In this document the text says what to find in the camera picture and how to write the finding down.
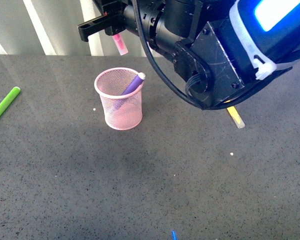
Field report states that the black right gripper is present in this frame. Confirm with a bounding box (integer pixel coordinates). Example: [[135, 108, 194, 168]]
[[77, 0, 208, 60]]

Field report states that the pink highlighter pen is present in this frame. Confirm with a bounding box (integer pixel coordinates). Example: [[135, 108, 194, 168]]
[[112, 33, 129, 56]]

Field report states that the purple highlighter pen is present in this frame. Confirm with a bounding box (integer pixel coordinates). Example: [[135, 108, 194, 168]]
[[113, 72, 146, 110]]

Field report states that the pink mesh cup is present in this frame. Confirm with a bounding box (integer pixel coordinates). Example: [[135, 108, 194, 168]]
[[94, 67, 146, 131]]

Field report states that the green highlighter pen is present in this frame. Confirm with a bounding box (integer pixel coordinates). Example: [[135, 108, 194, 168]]
[[0, 86, 21, 117]]

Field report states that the yellow highlighter pen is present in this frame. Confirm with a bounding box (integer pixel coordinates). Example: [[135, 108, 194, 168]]
[[227, 106, 245, 129]]

